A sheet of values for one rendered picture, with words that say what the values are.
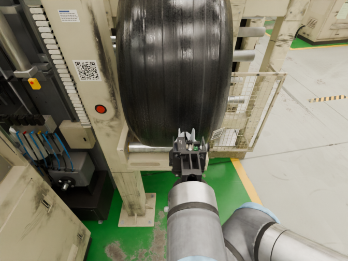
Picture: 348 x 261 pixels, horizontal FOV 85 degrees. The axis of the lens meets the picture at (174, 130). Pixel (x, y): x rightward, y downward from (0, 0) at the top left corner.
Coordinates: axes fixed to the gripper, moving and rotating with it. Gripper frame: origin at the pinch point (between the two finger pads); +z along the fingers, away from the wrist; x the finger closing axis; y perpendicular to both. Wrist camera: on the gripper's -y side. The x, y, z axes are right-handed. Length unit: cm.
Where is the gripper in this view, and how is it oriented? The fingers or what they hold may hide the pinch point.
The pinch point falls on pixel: (185, 136)
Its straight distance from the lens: 54.4
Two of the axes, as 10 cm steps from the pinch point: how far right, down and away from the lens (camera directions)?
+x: -10.0, 0.0, 0.0
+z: 0.0, -6.0, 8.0
